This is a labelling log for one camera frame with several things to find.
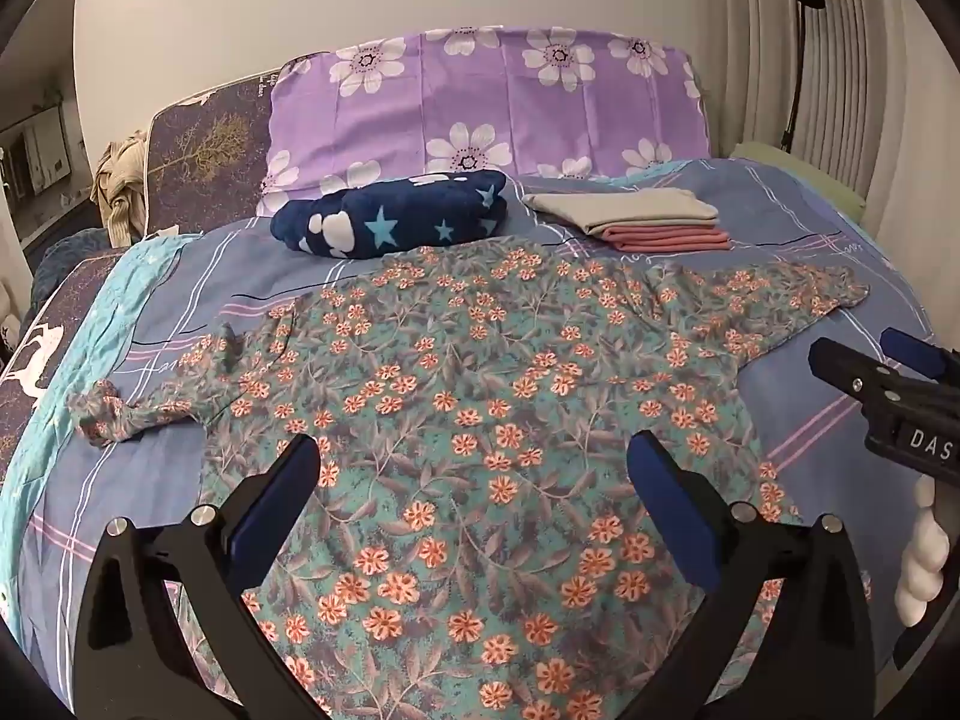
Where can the dark blue quilted cushion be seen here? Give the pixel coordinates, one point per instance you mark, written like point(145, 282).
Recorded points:
point(64, 259)

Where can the navy star print blanket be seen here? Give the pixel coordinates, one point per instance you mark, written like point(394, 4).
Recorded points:
point(390, 217)

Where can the floral print shirt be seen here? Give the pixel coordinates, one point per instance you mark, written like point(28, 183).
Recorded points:
point(465, 390)

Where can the green pillow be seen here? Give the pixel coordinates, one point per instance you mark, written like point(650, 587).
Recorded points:
point(817, 180)

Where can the pink folded cloth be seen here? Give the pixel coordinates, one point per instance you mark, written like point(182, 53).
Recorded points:
point(667, 240)

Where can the cream pleated curtain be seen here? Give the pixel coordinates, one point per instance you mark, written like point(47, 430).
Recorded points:
point(885, 90)

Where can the dark deer print blanket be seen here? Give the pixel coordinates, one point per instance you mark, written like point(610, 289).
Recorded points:
point(37, 345)

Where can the blue plaid bed sheet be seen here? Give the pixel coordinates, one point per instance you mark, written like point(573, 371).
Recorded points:
point(187, 292)

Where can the folded beige and pink cloths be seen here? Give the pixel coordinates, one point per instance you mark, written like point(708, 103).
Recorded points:
point(615, 206)

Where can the purple floral pillow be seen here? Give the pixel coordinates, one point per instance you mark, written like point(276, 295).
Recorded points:
point(487, 97)

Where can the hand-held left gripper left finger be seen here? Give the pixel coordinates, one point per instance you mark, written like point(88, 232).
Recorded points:
point(281, 510)

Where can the dark tree print pillow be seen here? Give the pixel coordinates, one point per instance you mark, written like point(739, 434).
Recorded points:
point(210, 142)

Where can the person's right hand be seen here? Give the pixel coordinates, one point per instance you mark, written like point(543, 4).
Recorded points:
point(924, 562)

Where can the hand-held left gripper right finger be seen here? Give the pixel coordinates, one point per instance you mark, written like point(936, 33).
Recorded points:
point(671, 514)

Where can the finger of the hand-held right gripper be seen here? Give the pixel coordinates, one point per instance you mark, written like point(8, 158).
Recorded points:
point(922, 356)
point(851, 371)

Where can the beige clothes pile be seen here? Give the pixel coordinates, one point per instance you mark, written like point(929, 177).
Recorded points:
point(120, 180)

